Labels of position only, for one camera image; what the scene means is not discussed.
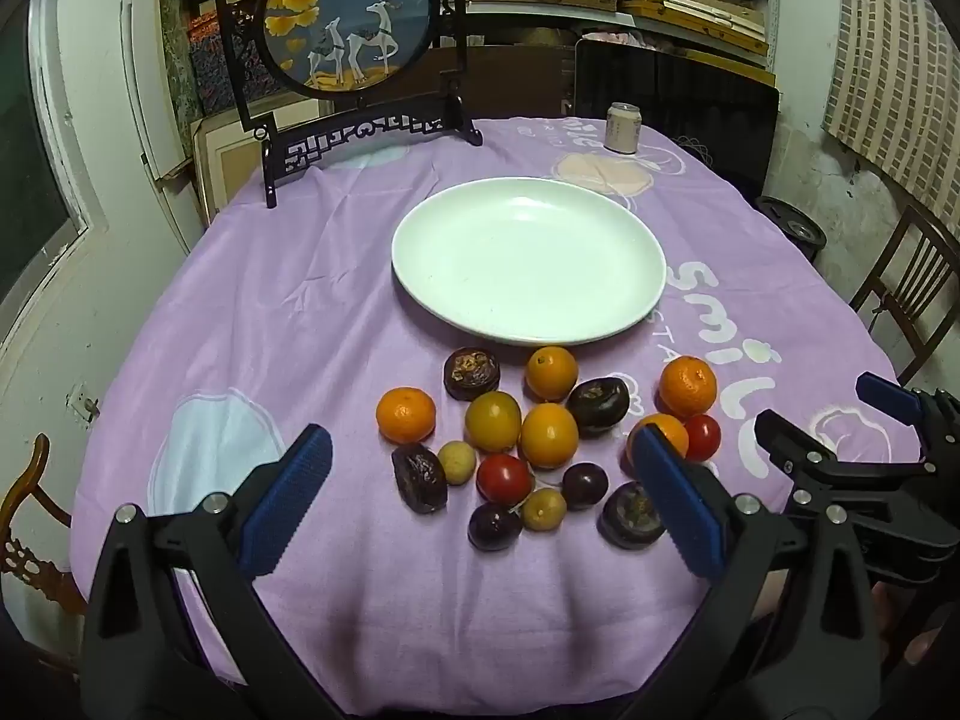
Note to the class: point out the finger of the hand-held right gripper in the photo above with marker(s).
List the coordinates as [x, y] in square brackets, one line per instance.
[787, 436]
[889, 397]

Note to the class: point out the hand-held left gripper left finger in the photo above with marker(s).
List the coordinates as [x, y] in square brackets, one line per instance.
[289, 495]

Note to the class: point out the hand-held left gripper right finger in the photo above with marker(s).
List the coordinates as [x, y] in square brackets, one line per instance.
[679, 499]

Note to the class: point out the dark mangosteen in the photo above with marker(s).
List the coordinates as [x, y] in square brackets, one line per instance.
[632, 515]
[418, 477]
[598, 405]
[471, 373]

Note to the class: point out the red tomato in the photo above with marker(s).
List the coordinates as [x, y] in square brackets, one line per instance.
[503, 479]
[705, 436]

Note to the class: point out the smooth orange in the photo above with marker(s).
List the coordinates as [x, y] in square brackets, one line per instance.
[549, 435]
[671, 431]
[551, 373]

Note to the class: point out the dark purple plum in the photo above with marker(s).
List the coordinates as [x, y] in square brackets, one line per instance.
[494, 526]
[584, 485]

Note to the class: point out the orange tangerine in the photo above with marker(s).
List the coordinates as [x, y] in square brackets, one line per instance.
[687, 387]
[405, 414]

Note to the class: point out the tan longan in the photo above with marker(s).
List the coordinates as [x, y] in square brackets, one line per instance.
[457, 462]
[544, 508]

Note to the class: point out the yellowish orange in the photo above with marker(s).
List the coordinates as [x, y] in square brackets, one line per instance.
[493, 421]

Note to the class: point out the white round plate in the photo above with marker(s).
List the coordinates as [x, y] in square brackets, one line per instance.
[525, 255]

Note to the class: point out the brown wooden slatted chair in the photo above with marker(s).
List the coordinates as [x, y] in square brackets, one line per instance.
[930, 231]

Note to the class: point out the purple printed tablecloth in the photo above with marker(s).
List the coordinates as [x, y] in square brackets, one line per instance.
[300, 315]

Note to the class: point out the black round object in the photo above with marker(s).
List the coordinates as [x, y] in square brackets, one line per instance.
[787, 217]

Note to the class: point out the carved wooden chair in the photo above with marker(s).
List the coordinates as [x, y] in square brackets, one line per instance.
[30, 465]

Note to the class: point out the checkered curtain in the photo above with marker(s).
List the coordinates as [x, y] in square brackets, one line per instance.
[892, 52]

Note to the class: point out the beige drink can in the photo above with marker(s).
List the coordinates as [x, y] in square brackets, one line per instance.
[622, 127]

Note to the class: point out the window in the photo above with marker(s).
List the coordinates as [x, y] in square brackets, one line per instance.
[22, 165]

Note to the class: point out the white leaning board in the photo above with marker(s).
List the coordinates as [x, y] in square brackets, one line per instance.
[150, 90]

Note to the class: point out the purple flower painting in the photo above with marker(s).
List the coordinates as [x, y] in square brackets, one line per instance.
[214, 67]

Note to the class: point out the pink cloth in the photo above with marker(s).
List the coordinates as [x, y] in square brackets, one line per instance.
[611, 37]

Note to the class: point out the round deer screen on stand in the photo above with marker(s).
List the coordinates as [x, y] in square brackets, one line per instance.
[345, 15]

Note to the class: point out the wall outlet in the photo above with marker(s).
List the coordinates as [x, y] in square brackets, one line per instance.
[82, 401]

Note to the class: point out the white picture frame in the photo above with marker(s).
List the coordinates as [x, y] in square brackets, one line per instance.
[225, 165]

